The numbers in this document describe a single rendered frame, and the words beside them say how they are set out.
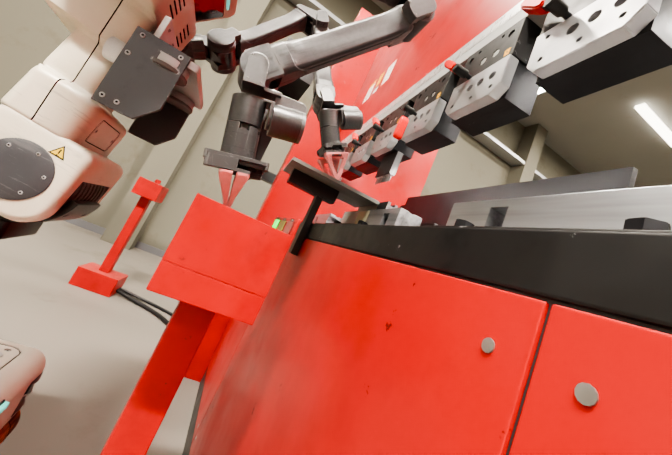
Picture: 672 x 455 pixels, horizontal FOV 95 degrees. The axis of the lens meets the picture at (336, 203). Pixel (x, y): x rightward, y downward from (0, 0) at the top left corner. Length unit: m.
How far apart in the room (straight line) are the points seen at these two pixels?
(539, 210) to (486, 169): 6.22
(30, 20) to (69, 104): 4.50
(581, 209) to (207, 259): 0.47
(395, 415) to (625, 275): 0.19
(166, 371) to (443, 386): 0.46
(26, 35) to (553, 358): 5.17
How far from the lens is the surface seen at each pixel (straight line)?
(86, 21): 0.82
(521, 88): 0.67
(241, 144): 0.53
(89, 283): 2.61
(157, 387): 0.64
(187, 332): 0.60
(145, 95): 0.70
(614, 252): 0.22
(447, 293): 0.28
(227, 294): 0.51
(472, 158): 6.41
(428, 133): 0.80
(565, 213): 0.41
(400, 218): 0.70
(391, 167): 0.93
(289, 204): 1.73
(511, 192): 1.32
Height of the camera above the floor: 0.80
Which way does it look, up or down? 10 degrees up
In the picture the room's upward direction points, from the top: 24 degrees clockwise
